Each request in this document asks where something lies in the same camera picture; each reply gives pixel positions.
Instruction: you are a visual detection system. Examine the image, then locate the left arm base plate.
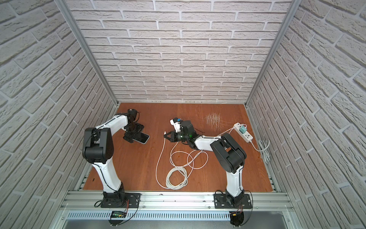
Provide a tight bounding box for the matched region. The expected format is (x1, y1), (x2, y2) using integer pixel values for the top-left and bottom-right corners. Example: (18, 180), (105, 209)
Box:
(100, 192), (141, 209)

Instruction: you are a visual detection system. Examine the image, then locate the left controller board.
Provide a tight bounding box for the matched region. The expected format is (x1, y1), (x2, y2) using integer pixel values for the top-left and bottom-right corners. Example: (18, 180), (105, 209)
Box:
(110, 211), (127, 219)

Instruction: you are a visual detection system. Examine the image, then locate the controller board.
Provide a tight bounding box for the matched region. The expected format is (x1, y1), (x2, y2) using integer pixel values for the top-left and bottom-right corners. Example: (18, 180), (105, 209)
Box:
(110, 211), (127, 219)
(229, 211), (245, 227)

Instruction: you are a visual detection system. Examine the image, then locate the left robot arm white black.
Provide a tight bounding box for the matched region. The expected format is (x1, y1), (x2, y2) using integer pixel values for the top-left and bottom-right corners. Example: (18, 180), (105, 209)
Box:
(82, 109), (150, 208)

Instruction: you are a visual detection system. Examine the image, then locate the aluminium front rail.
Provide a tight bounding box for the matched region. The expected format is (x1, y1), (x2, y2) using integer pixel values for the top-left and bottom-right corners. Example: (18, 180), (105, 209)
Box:
(57, 191), (294, 223)

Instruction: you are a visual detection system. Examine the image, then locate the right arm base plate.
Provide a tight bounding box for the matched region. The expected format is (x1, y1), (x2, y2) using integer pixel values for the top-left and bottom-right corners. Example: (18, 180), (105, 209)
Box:
(213, 190), (253, 210)

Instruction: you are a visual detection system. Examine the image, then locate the white power strip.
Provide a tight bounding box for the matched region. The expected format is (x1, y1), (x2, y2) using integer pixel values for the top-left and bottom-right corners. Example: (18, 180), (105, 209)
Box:
(234, 123), (254, 143)

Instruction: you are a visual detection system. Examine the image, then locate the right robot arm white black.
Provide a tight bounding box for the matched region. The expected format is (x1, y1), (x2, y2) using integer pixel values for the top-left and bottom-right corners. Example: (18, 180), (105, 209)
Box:
(164, 118), (247, 208)

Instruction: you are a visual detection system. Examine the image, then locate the phone with grey case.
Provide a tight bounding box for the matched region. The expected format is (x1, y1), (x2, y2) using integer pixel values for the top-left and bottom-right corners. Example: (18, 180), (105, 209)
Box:
(133, 132), (150, 144)

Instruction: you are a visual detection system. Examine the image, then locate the right controller board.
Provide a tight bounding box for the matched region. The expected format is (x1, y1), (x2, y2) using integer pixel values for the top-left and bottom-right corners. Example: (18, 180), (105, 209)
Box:
(229, 211), (245, 227)

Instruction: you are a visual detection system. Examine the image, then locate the grey power strip cord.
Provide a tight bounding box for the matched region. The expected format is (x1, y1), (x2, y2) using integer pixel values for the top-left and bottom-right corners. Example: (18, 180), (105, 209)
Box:
(248, 136), (271, 164)

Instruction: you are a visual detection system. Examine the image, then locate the teal USB charger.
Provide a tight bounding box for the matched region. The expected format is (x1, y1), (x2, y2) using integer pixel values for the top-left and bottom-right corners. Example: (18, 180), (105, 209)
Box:
(239, 126), (247, 134)

